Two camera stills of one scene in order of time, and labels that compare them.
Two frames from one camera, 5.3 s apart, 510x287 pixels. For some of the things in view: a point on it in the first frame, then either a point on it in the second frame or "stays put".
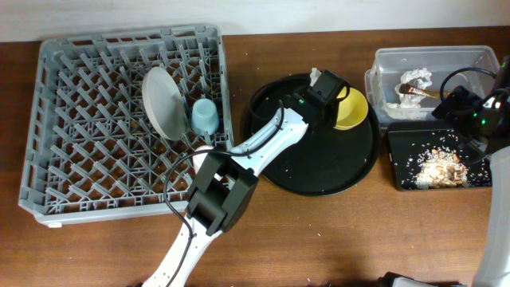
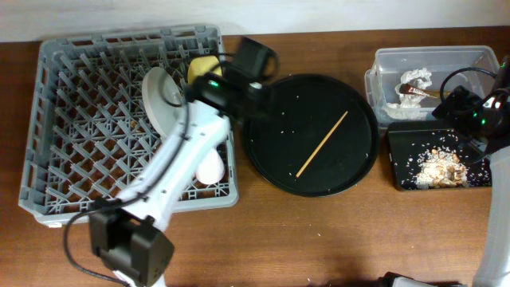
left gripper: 333,115 -> 259,80
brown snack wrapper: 407,89 stays put
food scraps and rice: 441,168 stays put
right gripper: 454,107 stays put
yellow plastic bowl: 352,111 -> 199,65
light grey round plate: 163,103 stays put
